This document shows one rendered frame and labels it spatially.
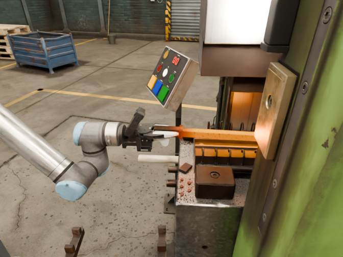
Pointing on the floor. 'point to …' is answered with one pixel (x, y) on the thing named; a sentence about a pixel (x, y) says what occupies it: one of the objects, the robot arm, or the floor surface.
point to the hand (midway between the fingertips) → (174, 130)
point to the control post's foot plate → (169, 204)
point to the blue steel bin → (43, 49)
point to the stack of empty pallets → (5, 47)
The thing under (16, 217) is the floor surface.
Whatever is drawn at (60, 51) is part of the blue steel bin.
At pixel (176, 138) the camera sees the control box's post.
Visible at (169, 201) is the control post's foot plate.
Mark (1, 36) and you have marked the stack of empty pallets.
